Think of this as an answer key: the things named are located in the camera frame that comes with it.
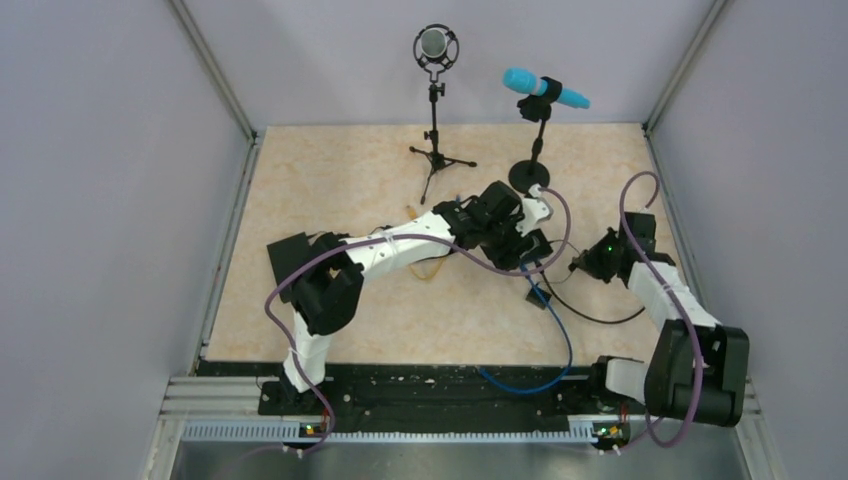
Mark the black adapter power cable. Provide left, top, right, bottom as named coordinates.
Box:
left=536, top=238, right=647, bottom=326

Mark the black power adapter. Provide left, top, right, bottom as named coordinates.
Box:
left=525, top=285, right=552, bottom=309

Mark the blue microphone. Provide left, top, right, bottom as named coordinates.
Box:
left=501, top=68, right=591, bottom=196

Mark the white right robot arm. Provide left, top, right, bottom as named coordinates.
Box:
left=568, top=212, right=750, bottom=427

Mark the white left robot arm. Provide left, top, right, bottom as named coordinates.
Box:
left=266, top=181, right=552, bottom=414

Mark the black tripod microphone stand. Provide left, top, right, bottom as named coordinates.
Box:
left=409, top=70, right=478, bottom=205

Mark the silver condenser microphone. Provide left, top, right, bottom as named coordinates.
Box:
left=413, top=24, right=459, bottom=70

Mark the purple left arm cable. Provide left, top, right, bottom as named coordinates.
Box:
left=264, top=187, right=574, bottom=458

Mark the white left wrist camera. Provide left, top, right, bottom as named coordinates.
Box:
left=522, top=184, right=553, bottom=230

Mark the yellow ethernet cable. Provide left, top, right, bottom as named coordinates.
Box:
left=405, top=205, right=446, bottom=282

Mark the black network switch left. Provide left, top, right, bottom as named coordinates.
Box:
left=267, top=232, right=311, bottom=306

